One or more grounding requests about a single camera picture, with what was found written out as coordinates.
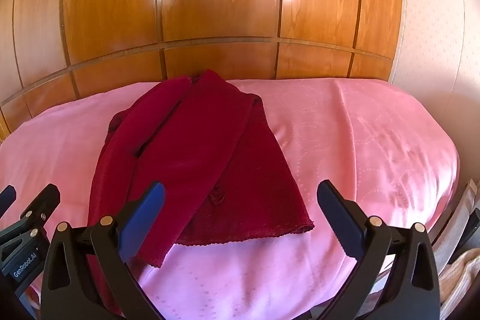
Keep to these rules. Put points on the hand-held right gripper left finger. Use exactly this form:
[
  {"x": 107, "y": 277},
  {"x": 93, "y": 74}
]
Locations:
[{"x": 147, "y": 217}]

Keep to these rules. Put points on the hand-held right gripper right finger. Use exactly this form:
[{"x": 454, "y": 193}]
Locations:
[{"x": 337, "y": 218}]

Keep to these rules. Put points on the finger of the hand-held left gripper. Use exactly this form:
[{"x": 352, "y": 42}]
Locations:
[
  {"x": 6, "y": 197},
  {"x": 47, "y": 200}
]

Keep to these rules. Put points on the dark red knitted garment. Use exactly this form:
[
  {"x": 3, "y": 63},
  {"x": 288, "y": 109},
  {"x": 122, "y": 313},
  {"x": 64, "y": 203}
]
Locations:
[{"x": 210, "y": 140}]

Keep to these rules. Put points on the pink bed sheet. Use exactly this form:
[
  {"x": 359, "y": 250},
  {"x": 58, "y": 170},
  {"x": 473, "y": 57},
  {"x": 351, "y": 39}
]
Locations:
[{"x": 356, "y": 136}]

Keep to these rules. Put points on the light grey cloth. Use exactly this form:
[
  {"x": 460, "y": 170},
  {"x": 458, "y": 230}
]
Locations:
[{"x": 455, "y": 226}]

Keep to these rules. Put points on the beige knitted cloth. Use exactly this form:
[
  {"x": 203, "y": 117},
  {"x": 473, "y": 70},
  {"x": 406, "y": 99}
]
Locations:
[{"x": 461, "y": 277}]

